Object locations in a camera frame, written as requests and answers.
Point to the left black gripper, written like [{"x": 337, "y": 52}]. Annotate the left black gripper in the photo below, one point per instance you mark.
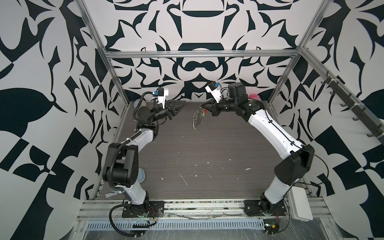
[{"x": 171, "y": 110}]

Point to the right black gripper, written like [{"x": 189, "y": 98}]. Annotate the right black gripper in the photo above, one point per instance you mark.
[{"x": 214, "y": 108}]

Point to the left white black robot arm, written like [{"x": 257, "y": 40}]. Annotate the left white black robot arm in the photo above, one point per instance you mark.
[{"x": 121, "y": 169}]

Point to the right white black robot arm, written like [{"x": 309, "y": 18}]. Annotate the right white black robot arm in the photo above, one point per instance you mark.
[{"x": 296, "y": 157}]

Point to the pink black-haired doll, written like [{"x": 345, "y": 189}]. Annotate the pink black-haired doll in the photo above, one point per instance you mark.
[{"x": 255, "y": 97}]

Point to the light blue pad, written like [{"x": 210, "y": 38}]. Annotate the light blue pad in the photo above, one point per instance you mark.
[{"x": 140, "y": 179}]

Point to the white box device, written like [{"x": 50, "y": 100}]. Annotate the white box device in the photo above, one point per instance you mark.
[{"x": 299, "y": 205}]

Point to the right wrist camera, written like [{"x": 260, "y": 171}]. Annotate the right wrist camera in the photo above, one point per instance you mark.
[{"x": 215, "y": 90}]

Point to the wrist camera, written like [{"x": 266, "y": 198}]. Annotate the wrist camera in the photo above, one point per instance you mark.
[
  {"x": 215, "y": 90},
  {"x": 160, "y": 96}
]

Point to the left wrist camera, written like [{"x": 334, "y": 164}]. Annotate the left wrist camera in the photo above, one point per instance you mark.
[{"x": 160, "y": 96}]

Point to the aluminium frame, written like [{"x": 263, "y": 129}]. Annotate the aluminium frame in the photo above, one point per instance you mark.
[{"x": 300, "y": 52}]

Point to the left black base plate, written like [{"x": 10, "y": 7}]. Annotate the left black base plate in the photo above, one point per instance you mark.
[{"x": 149, "y": 209}]

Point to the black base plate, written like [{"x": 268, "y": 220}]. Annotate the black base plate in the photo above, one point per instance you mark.
[
  {"x": 149, "y": 209},
  {"x": 260, "y": 208}
]

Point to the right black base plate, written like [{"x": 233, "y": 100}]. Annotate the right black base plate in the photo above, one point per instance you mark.
[{"x": 260, "y": 208}]

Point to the white ventilated cable duct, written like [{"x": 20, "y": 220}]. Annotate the white ventilated cable duct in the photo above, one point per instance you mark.
[{"x": 164, "y": 224}]

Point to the wall hook rail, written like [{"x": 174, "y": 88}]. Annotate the wall hook rail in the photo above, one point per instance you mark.
[{"x": 350, "y": 102}]

